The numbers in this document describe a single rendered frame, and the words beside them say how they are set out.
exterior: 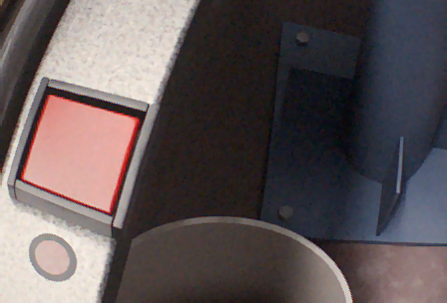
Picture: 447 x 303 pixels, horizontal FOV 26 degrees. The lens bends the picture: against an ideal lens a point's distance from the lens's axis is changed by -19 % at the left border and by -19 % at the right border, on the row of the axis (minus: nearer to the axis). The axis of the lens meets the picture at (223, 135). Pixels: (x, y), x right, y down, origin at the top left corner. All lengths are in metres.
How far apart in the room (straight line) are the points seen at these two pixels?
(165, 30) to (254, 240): 0.61
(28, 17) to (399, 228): 1.07
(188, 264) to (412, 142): 0.44
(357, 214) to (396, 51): 0.33
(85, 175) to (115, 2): 0.13
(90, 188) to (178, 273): 0.73
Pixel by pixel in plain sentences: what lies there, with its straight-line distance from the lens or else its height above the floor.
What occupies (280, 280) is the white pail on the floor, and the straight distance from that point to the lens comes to 1.28.
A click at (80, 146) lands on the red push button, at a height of 0.93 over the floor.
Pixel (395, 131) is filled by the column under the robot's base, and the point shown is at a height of 0.16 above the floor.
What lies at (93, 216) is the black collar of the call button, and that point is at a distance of 0.55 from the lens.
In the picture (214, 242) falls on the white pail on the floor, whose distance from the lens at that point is 1.23.
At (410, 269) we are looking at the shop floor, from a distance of 1.62.
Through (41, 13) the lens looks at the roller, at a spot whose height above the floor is 0.92.
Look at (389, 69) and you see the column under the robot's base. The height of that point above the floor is 0.29.
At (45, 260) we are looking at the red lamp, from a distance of 0.56.
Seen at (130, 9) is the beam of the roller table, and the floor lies 0.91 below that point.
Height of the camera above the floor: 1.43
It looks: 58 degrees down
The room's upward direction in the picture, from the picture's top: 9 degrees clockwise
